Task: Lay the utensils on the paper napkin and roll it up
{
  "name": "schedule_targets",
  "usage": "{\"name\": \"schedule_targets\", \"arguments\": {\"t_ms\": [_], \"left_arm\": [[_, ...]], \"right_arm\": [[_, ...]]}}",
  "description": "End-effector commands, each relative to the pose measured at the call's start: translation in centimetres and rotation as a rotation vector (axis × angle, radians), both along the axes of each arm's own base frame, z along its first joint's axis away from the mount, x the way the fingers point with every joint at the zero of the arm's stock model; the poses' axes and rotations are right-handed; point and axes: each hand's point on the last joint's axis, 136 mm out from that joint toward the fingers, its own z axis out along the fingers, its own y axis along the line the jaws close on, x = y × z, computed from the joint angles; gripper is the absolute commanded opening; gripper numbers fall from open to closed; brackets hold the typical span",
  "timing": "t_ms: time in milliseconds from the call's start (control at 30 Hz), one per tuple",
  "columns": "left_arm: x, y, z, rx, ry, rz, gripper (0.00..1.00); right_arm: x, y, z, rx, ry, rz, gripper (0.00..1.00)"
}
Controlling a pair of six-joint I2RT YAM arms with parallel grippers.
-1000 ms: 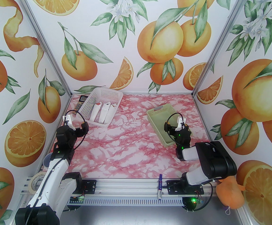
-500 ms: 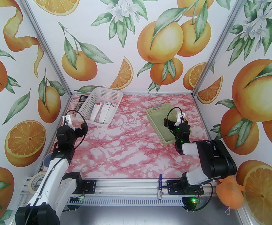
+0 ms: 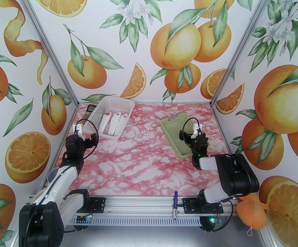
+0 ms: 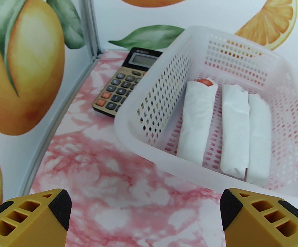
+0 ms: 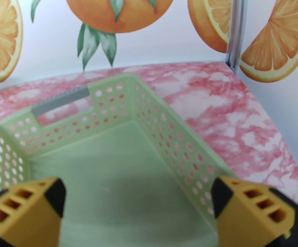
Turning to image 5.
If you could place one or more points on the aluminium frame post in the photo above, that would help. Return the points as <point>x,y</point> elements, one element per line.
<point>235,22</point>

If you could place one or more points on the green perforated plastic basket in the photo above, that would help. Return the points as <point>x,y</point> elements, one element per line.
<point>113,168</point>

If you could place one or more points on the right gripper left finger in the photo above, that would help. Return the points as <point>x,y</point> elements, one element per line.
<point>23,215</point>

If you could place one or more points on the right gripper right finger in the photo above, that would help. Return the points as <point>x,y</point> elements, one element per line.
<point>254,215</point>

